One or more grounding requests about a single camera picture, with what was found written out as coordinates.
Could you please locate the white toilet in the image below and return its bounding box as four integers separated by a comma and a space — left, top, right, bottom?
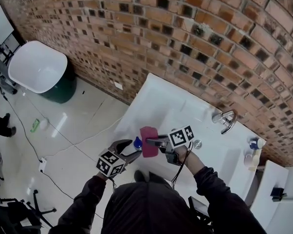
250, 159, 293, 234

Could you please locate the green packet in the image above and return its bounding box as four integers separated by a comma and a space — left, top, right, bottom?
30, 118, 40, 133

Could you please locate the blue and white container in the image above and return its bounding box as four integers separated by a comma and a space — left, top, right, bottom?
248, 137, 265, 151

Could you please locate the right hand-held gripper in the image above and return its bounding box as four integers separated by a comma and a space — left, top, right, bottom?
145, 124, 195, 167

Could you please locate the white and green bathtub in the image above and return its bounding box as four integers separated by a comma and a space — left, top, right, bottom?
7, 40, 78, 104

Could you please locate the small black device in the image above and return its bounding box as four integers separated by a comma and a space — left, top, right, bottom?
270, 187, 288, 203

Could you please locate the person's left shoe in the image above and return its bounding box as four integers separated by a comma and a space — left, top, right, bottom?
134, 170, 148, 184

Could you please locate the pink cloth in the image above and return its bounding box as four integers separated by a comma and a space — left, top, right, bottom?
139, 127, 159, 158

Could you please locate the person's right hand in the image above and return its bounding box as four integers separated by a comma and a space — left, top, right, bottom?
177, 146, 195, 167

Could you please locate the black floor cable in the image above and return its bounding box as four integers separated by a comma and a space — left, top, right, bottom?
40, 169, 76, 201
3, 95, 43, 160

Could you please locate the white power adapter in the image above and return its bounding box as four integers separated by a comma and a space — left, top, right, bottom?
39, 157, 48, 173

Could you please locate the chrome faucet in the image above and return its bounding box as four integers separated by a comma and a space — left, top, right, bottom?
211, 110, 238, 135

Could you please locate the blue spray bottle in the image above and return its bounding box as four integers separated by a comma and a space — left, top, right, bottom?
132, 136, 144, 152

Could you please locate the person's left forearm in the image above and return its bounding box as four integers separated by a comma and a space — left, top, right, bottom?
70, 171, 108, 212

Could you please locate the white ceramic sink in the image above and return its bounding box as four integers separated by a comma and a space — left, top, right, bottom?
113, 72, 267, 202

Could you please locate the person's right forearm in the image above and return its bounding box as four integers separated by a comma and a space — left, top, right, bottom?
184, 155, 231, 204

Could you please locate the white round lid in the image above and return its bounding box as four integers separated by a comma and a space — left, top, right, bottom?
39, 118, 50, 132

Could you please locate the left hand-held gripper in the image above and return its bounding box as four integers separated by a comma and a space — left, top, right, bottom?
96, 139, 141, 179

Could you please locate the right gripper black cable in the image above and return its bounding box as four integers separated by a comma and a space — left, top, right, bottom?
171, 141, 194, 189

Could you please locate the person's dark top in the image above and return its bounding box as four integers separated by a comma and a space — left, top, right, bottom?
48, 176, 267, 234

